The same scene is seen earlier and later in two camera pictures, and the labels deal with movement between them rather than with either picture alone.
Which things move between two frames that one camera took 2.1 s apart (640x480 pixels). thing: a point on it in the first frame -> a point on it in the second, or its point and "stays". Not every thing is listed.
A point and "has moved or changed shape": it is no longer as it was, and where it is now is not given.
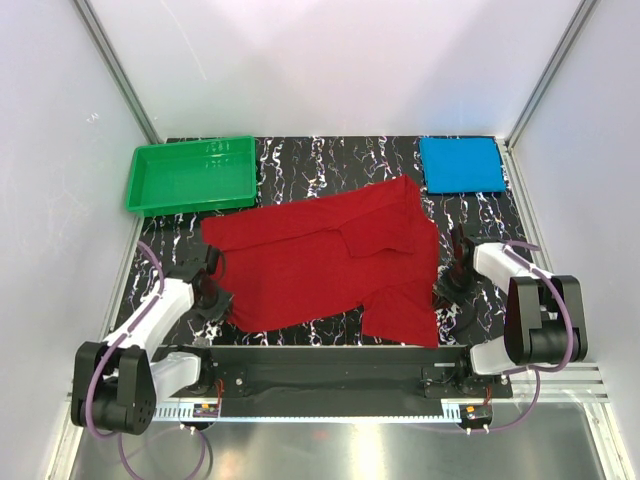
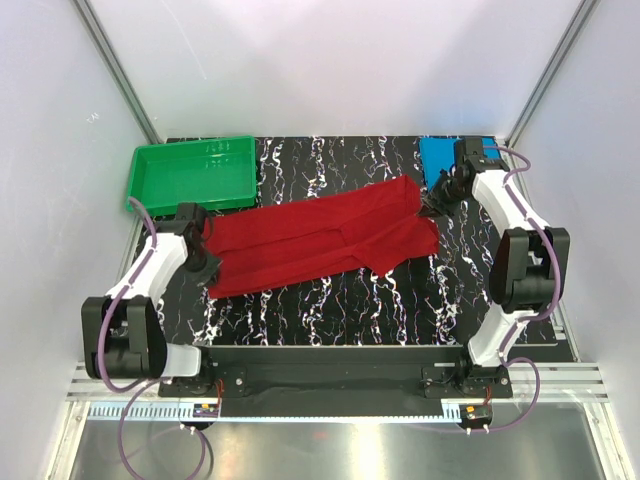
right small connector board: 476,413 stays
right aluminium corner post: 552,69 stays
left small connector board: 205,410 stays
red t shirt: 373,247 has moved or changed shape
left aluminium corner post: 118,70 stays
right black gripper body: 461,280 -> 453,195
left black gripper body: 208,302 -> 198,260
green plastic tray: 192,176 stays
